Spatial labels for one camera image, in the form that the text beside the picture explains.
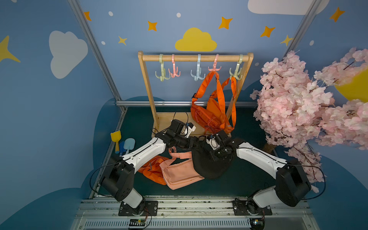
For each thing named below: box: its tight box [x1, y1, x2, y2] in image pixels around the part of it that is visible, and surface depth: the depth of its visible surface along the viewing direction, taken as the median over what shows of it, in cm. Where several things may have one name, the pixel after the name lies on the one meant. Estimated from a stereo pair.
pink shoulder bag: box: [159, 146, 206, 191], surface depth 84 cm
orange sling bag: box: [138, 155, 169, 186], surface depth 84 cm
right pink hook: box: [207, 53, 222, 72], surface depth 75 cm
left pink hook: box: [168, 54, 181, 79], surface depth 73 cm
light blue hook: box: [190, 54, 206, 81], surface depth 73 cm
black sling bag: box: [191, 135, 234, 180], surface depth 84 cm
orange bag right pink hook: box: [190, 70, 234, 135], surface depth 101 cm
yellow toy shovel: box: [110, 130, 122, 154], surface depth 104 cm
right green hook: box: [229, 54, 244, 81], surface depth 73 cm
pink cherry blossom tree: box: [250, 47, 368, 194], surface depth 59 cm
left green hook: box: [154, 53, 172, 82], surface depth 72 cm
